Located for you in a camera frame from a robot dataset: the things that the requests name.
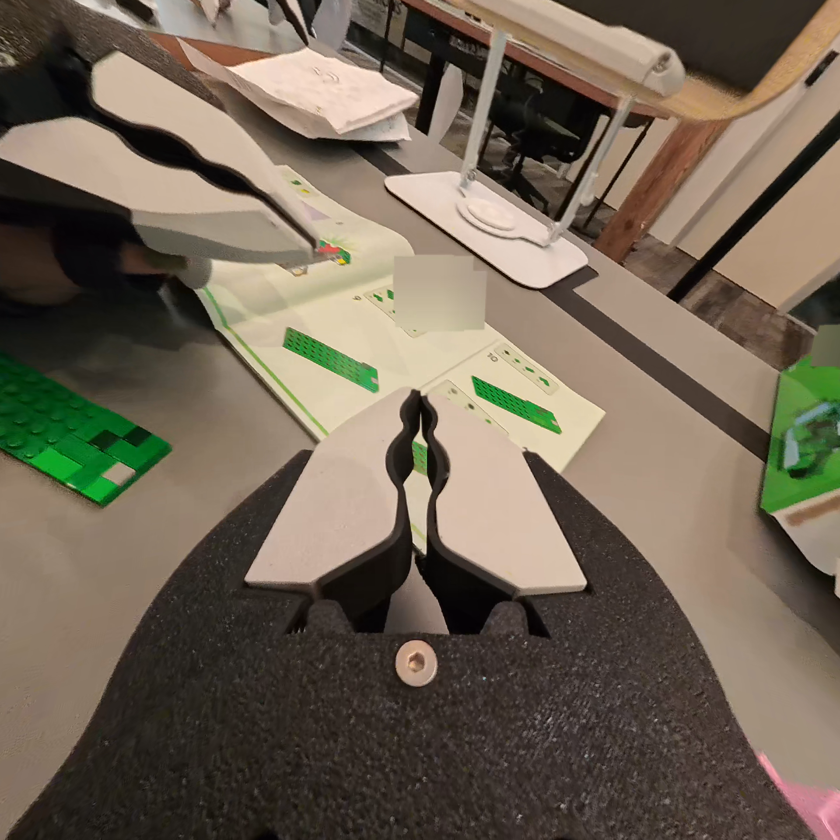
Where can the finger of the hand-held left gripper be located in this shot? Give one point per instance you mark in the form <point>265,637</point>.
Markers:
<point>118,190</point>
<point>184,118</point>

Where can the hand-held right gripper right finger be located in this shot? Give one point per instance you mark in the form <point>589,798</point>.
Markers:
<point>505,512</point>

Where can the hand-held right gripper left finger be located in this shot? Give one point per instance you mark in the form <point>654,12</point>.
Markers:
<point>335,512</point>

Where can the green studded brick plate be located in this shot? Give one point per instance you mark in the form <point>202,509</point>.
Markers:
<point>72,440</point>

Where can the person's left hand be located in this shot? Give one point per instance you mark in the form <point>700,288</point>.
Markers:
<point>66,263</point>

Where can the building instruction booklet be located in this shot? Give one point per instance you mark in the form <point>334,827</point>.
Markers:
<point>341,341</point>

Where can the green brick set box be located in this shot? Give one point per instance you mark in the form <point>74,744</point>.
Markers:
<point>807,460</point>

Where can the pink plastic strip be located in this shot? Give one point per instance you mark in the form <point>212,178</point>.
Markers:
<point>803,801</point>

